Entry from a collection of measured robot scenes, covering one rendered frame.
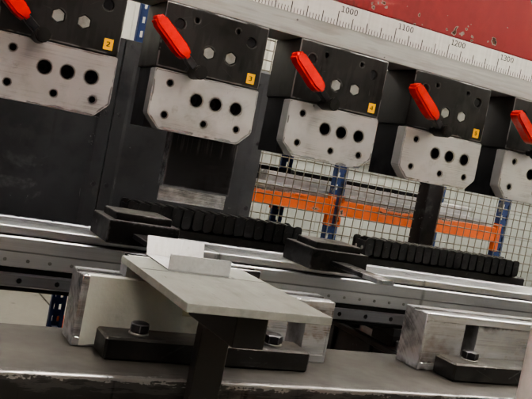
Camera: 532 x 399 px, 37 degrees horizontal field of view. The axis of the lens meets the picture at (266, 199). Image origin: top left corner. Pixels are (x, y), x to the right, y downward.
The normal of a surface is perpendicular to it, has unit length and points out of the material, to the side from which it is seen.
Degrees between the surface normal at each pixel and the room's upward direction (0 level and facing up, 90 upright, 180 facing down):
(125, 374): 0
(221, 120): 90
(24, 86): 90
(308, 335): 90
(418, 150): 90
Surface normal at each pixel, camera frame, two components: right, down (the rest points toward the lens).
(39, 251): 0.43, 0.13
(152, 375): 0.19, -0.98
